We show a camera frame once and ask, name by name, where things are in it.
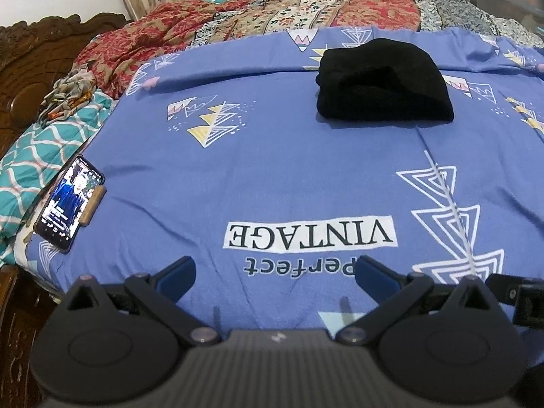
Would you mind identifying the black pants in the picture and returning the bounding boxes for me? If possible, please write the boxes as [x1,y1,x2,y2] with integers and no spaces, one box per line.
[314,38,455,123]

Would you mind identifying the grey leaf patterned cloth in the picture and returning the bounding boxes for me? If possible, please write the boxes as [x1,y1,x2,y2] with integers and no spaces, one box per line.
[410,0,544,49]

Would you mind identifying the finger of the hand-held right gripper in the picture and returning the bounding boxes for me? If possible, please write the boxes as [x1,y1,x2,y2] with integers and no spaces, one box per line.
[484,273,527,306]

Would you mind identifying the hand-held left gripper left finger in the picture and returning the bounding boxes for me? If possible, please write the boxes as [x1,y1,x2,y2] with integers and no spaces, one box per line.
[59,256,222,346]

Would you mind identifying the wooden phone stand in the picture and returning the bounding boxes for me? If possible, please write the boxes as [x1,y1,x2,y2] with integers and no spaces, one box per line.
[82,186,107,227]

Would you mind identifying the crumpled patterned scarf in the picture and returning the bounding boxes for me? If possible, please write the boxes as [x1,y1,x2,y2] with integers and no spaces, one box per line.
[40,66,98,125]

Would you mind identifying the black smartphone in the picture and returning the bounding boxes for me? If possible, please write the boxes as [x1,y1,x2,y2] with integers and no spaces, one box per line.
[33,155,106,255]

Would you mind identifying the blue printed bedsheet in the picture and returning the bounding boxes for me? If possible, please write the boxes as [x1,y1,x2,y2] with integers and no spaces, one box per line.
[23,25,544,330]

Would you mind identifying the carved wooden headboard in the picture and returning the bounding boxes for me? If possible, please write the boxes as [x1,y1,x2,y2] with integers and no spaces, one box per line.
[0,14,132,162]

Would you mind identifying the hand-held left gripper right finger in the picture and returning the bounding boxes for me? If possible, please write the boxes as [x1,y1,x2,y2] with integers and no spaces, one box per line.
[337,256,496,346]

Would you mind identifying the red floral blanket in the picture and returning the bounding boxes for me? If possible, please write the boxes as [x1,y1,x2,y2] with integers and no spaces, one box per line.
[72,0,423,98]

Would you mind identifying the teal wave-pattern pillow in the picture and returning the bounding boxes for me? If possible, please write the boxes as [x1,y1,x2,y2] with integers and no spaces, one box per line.
[0,89,117,264]

